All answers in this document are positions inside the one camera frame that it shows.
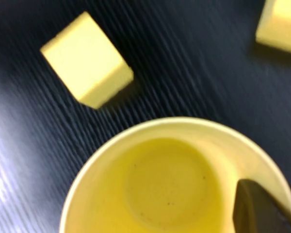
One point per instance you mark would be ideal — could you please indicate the yellow cube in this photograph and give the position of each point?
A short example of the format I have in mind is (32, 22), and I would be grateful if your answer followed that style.
(85, 60)
(281, 24)

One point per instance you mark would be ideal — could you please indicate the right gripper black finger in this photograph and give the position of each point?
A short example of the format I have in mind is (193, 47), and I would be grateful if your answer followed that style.
(254, 213)

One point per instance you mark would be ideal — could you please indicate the yellow cup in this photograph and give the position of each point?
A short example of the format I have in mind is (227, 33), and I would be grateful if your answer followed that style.
(160, 182)

